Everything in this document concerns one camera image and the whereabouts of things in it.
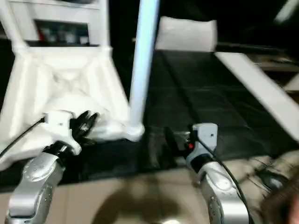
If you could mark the white cabinet with glass doors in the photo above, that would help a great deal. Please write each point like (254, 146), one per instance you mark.
(51, 18)

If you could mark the flat white board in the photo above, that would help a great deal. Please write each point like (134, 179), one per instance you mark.
(261, 88)

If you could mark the white plastic table top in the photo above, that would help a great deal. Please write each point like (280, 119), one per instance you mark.
(60, 84)

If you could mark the dark grey bag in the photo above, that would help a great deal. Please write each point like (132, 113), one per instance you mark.
(282, 207)

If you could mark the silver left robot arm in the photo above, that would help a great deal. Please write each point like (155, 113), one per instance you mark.
(37, 186)

